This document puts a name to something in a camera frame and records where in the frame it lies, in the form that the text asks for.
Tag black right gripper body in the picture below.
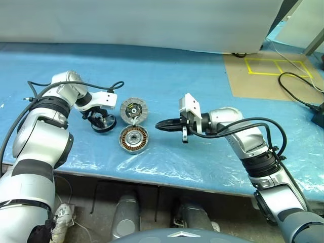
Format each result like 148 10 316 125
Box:
178 112 204 144

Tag grey motor stator disc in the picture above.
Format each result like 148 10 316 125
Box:
119 97 148 125

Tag grey robot chest with emblem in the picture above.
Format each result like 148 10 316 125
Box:
106 227 223 243

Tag grey rounded leg shell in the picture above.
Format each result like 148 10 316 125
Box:
111 193 141 240
174 201 213 231

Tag white panel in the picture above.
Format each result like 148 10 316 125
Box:
274 0 324 49

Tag brown cardboard sheet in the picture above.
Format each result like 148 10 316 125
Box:
222 52 324 102

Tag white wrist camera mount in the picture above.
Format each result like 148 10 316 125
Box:
178 93 203 119
80 90 118 112

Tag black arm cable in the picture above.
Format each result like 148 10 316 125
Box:
188 120 313 212
0 80 125 175

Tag blue plastic table cover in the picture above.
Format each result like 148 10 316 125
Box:
0 42 324 197

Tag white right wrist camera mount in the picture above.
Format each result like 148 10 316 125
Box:
178 93 203 119

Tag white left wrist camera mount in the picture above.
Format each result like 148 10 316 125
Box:
80 90 118 112

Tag black power adapter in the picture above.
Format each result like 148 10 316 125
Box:
311 101 324 126

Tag silver motor base copper windings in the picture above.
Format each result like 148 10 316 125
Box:
117 126 149 154

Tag thin white cable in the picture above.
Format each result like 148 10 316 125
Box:
269 37 324 94

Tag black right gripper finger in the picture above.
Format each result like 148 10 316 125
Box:
155 125 181 132
155 118 181 127

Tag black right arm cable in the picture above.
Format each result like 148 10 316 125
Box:
188 120 313 212

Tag grey taped robot foot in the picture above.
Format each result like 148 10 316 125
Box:
52 202 76 243

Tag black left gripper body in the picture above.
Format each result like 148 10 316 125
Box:
80 107 109 120

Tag grey metal post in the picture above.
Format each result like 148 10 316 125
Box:
303 24 324 55

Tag large white board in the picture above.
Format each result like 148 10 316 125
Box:
0 0 283 55

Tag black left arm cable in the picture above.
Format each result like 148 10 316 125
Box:
0 80 125 175

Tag black power cable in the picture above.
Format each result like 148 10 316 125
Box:
277 72 324 112

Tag black silver motor rotor disc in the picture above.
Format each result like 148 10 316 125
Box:
90 114 118 133

